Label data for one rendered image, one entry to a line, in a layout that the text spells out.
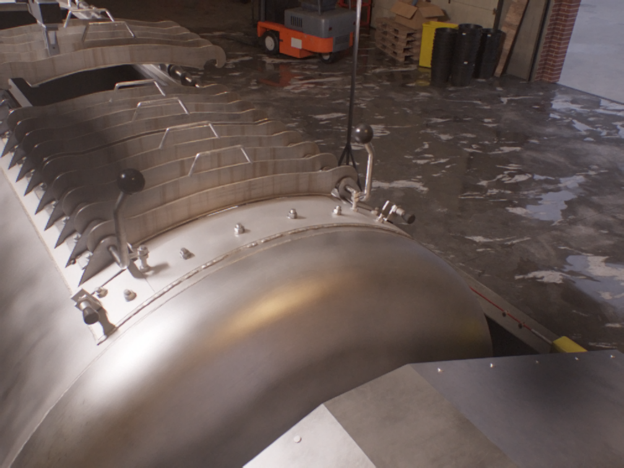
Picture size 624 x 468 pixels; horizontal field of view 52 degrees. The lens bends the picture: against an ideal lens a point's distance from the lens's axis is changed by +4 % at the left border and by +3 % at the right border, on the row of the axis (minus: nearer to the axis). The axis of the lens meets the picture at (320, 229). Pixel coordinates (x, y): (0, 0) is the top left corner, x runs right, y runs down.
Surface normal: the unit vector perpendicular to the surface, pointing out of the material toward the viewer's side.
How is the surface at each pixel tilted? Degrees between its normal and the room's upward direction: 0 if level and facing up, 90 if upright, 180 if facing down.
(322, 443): 21
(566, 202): 0
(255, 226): 3
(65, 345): 40
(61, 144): 90
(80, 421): 47
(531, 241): 0
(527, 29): 90
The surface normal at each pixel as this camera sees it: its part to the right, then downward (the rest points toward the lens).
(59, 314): -0.47, -0.54
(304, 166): 0.55, 0.44
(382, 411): 0.04, -0.86
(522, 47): -0.83, 0.25
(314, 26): -0.65, 0.36
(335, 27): 0.76, 0.36
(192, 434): 0.35, 0.17
